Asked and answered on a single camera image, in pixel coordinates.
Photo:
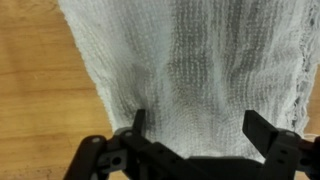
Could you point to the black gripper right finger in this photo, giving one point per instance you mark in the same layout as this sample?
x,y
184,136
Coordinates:
x,y
286,153

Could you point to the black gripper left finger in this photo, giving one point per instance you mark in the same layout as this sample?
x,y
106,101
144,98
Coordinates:
x,y
133,156

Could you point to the white terry cloth towel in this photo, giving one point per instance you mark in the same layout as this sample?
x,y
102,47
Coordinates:
x,y
193,66

